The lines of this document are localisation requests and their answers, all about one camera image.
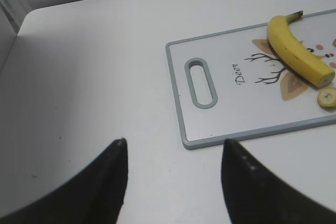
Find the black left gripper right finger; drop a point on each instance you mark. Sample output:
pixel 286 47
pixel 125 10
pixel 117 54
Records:
pixel 254 194

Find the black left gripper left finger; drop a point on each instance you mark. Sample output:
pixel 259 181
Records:
pixel 94 195

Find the cut banana tip piece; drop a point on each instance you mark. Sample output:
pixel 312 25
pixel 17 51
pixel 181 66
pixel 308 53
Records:
pixel 327 97

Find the yellow banana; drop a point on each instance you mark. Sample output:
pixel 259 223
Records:
pixel 291 51

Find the white deer cutting board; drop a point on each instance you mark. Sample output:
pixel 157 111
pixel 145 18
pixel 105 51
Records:
pixel 231 85

